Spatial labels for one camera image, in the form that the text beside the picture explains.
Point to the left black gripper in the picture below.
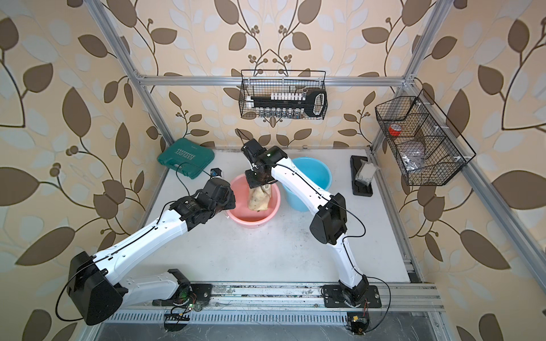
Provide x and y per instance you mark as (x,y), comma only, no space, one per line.
(229,195)

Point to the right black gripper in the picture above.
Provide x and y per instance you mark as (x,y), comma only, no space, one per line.
(252,180)

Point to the yellow cloth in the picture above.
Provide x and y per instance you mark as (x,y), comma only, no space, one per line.
(259,198)

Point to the pink plastic bucket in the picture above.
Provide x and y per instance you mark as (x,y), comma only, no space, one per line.
(242,214)

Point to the blue plastic bucket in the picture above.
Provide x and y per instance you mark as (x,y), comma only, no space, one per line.
(315,170)

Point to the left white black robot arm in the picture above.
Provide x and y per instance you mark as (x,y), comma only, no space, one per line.
(99,285)

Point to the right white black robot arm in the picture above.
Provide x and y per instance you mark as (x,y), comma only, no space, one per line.
(328,226)

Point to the green plastic tool case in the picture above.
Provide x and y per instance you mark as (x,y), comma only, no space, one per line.
(186,157)

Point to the black socket set holder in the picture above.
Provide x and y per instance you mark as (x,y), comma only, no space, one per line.
(291,105)

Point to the black tray with plastic bag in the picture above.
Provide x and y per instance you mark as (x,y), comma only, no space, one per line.
(362,175)

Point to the silver foil bag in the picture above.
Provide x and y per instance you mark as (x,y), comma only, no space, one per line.
(412,154)

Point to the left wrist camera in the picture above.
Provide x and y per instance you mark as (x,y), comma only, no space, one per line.
(216,173)

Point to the black wire basket back wall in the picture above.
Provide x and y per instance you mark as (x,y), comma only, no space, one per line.
(266,81)

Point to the black wire basket wall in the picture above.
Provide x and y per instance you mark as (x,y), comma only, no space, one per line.
(447,151)
(266,81)

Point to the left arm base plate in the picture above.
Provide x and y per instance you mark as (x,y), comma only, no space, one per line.
(196,295)

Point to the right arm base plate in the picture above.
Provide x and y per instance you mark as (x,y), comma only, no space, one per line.
(338,296)

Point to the black wire basket right wall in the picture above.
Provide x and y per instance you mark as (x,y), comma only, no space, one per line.
(447,151)

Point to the aluminium front rail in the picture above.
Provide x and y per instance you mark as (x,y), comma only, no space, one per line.
(293,296)

